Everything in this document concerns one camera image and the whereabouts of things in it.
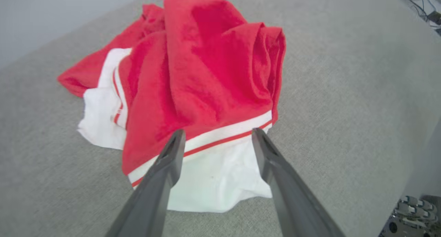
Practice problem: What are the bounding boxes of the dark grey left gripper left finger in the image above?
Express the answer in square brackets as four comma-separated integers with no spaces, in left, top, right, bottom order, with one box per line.
[105,129,186,237]

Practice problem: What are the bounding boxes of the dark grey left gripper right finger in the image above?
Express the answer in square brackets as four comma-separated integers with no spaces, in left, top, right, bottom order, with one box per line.
[251,127,347,237]

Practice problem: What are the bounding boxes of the red and white garment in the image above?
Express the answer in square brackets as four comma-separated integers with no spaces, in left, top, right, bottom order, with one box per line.
[57,0,287,214]

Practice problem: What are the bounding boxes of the grey fabric sofa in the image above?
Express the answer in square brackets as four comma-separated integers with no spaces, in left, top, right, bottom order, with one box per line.
[0,0,441,237]

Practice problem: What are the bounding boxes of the black cables with adapter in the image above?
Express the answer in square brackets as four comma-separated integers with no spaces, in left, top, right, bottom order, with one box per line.
[389,0,441,35]

